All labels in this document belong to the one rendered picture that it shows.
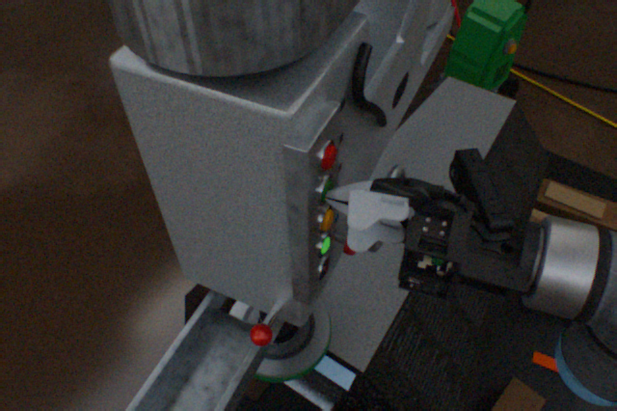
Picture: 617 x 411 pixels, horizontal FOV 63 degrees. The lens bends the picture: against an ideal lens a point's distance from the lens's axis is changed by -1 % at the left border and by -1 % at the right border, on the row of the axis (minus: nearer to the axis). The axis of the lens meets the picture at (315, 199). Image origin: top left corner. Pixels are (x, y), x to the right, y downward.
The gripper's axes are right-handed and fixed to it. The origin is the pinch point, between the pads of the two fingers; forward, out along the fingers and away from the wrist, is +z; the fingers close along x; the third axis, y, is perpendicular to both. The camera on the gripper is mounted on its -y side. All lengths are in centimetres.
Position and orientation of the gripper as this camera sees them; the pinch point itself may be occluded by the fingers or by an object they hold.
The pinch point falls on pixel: (339, 193)
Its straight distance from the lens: 55.2
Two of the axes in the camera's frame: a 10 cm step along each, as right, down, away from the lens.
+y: -3.6, 7.2, -6.0
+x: 0.5, 6.5, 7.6
